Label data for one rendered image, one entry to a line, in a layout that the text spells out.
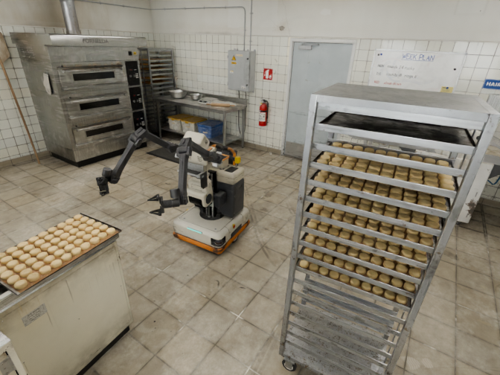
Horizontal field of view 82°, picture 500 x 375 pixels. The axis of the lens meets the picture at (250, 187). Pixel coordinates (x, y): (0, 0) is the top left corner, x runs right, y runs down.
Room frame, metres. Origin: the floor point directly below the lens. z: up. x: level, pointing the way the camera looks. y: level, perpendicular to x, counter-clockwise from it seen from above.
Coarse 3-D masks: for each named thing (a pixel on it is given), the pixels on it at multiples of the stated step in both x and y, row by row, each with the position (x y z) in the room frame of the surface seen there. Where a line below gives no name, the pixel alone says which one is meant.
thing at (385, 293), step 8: (304, 264) 1.28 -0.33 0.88; (312, 264) 1.28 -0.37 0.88; (320, 272) 1.23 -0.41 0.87; (328, 272) 1.24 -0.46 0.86; (336, 272) 1.22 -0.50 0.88; (336, 280) 1.19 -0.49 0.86; (344, 280) 1.17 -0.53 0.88; (352, 280) 1.17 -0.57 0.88; (360, 280) 1.19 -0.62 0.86; (360, 288) 1.13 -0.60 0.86; (368, 288) 1.12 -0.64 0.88; (376, 288) 1.12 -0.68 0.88; (384, 296) 1.08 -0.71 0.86; (392, 296) 1.07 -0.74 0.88; (400, 296) 1.07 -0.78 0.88
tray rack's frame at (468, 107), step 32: (320, 96) 1.23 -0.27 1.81; (352, 96) 1.22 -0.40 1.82; (384, 96) 1.26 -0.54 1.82; (416, 96) 1.29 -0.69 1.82; (448, 96) 1.32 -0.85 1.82; (480, 160) 0.96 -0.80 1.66; (448, 224) 0.96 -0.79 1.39; (320, 320) 1.51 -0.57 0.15; (288, 352) 1.24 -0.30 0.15; (320, 352) 1.25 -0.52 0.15
